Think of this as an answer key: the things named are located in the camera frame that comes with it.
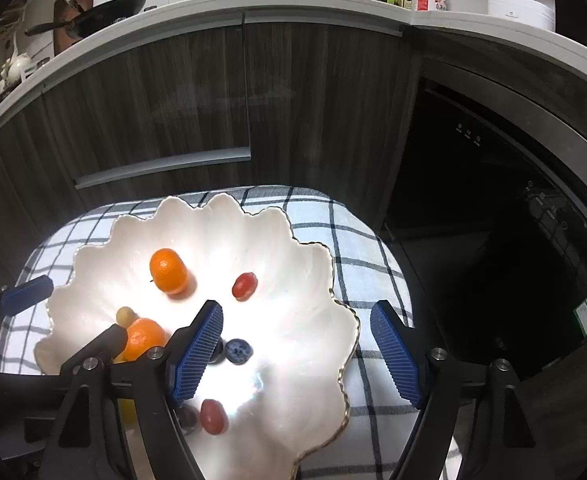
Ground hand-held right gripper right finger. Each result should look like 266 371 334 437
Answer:
370 299 554 480

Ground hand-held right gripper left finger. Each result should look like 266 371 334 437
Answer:
38 299 224 480

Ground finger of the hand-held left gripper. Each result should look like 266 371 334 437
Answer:
0 275 54 356
60 324 129 376

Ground orange tangerine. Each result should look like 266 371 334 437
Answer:
122 317 168 362

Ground blueberry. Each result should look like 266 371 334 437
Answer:
224 338 252 365

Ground red cherry tomato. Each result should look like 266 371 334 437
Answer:
232 272 258 301
199 399 228 436

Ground green apple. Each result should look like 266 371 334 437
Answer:
113 352 139 428

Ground white scalloped bowl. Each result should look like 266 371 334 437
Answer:
34 192 361 480

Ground small orange kumquat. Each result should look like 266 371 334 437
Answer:
150 248 190 295

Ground blue checked white cloth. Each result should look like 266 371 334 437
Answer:
0 186 467 480

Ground black dishwasher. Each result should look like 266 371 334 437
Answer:
381 60 587 381

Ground white teapot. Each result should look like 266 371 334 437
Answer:
0 55 31 87

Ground dark wood kitchen cabinets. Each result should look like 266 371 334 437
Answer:
0 10 424 271

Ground black wok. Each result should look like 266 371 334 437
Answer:
26 0 148 41

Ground white round container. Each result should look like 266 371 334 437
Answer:
487 0 557 31

